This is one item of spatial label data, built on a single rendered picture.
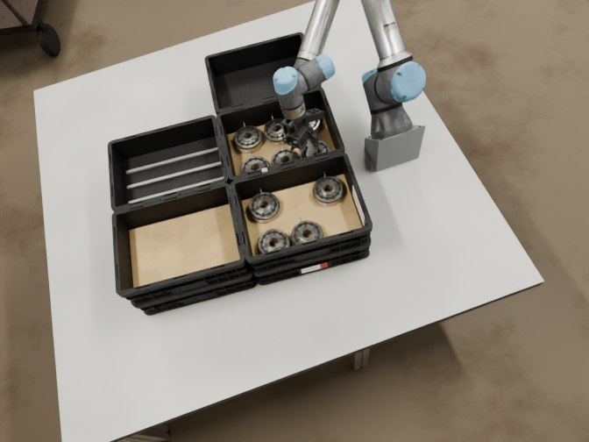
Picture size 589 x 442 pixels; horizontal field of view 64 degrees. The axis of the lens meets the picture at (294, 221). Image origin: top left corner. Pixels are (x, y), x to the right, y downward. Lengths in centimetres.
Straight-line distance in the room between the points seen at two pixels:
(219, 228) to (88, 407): 70
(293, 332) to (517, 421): 114
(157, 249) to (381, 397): 119
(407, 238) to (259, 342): 61
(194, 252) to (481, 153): 177
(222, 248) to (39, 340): 140
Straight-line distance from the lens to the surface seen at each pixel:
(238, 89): 195
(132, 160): 187
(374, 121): 171
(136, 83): 232
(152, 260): 163
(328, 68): 148
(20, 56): 405
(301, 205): 159
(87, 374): 175
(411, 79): 156
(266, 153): 172
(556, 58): 338
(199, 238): 161
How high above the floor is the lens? 221
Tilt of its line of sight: 62 degrees down
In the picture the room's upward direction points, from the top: 13 degrees counter-clockwise
